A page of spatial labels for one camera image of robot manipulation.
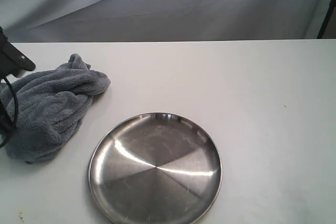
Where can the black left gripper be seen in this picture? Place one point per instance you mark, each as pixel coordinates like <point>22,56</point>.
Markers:
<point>13,61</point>

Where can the grey fluffy towel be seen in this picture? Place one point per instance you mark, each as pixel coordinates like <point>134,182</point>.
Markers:
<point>51,106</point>

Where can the grey backdrop cloth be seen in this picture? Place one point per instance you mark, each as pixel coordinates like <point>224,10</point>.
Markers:
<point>160,20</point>

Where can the round stainless steel plate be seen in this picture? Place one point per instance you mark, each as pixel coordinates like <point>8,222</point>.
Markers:
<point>155,168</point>

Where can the black stand pole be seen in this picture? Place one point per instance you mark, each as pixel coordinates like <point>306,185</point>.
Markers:
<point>326,19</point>

